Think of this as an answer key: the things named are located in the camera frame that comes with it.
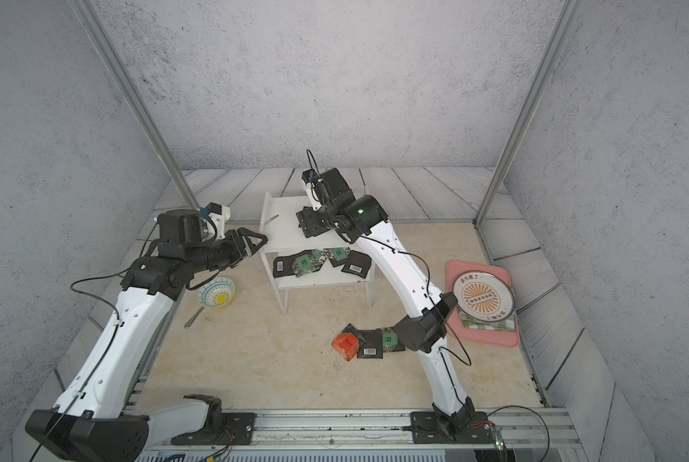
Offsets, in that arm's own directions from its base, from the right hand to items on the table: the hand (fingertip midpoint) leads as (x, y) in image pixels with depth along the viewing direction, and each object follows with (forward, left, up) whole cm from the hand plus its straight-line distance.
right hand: (312, 216), depth 75 cm
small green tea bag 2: (-19, -21, -33) cm, 43 cm away
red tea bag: (-20, -8, -33) cm, 40 cm away
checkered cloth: (-14, -57, -34) cm, 68 cm away
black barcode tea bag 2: (-2, -11, -18) cm, 21 cm away
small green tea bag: (+1, -5, -18) cm, 19 cm away
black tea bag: (-21, -16, -34) cm, 43 cm away
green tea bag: (-2, +3, -17) cm, 17 cm away
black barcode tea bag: (-3, +11, -17) cm, 20 cm away
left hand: (-9, +10, 0) cm, 13 cm away
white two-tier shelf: (-5, +7, -1) cm, 9 cm away
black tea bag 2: (-16, -9, -33) cm, 38 cm away
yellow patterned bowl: (-3, +36, -32) cm, 49 cm away
